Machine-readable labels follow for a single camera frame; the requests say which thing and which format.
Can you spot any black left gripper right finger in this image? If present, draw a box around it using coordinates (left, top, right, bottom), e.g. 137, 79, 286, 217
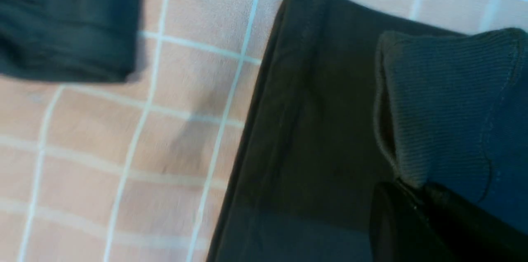
402, 183, 528, 262

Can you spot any dark gray long-sleeve shirt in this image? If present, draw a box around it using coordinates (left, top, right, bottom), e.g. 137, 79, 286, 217
206, 0, 527, 262

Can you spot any dark gray crumpled garment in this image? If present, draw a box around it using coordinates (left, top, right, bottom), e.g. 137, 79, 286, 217
0, 0, 141, 83

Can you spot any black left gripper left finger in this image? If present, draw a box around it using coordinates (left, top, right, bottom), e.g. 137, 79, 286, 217
369, 182, 458, 262

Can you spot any pink grid-pattern tablecloth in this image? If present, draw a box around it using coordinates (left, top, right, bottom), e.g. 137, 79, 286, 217
1, 0, 528, 262

